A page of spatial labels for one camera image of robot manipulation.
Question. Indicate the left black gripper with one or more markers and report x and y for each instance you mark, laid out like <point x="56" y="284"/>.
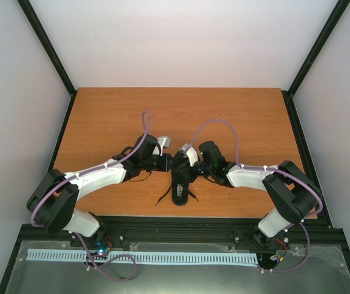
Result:
<point x="165" y="167"/>

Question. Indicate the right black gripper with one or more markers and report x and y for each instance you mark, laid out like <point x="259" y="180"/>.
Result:
<point x="192" y="177"/>

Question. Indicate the black canvas shoe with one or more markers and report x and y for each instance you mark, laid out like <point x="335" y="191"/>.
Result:
<point x="180" y="180"/>

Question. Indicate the black shoelace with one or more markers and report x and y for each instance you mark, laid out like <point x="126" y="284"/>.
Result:
<point x="165" y="196"/>

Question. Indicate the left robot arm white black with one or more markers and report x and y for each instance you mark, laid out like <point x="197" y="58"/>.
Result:
<point x="52" y="204"/>

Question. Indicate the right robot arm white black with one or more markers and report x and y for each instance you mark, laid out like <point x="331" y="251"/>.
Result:
<point x="292" y="193"/>

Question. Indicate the left green led circuit board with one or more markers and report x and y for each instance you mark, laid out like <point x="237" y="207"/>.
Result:
<point x="103" y="252"/>

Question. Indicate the right small connector board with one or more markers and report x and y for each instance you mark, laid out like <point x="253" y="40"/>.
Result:
<point x="278" y="256"/>

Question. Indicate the clear plastic sheet cover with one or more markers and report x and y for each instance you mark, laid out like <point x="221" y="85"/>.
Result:
<point x="316" y="269"/>

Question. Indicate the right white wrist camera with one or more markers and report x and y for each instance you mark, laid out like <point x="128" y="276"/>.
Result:
<point x="188" y="151"/>

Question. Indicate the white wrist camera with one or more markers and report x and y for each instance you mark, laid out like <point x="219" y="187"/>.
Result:
<point x="188" y="151"/>
<point x="163" y="142"/>

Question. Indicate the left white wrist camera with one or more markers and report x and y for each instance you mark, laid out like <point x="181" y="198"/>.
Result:
<point x="163" y="142"/>

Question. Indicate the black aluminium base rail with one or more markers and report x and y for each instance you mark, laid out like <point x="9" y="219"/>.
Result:
<point x="122" y="231"/>

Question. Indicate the light blue slotted cable duct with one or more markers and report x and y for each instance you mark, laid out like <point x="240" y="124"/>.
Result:
<point x="145" y="258"/>

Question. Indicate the left black frame post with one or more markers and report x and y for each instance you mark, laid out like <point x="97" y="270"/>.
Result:
<point x="47" y="45"/>

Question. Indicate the black frame post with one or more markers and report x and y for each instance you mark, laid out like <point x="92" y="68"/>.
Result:
<point x="326" y="31"/>
<point x="47" y="45"/>

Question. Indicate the right black frame post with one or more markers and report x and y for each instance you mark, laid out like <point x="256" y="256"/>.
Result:
<point x="326" y="31"/>

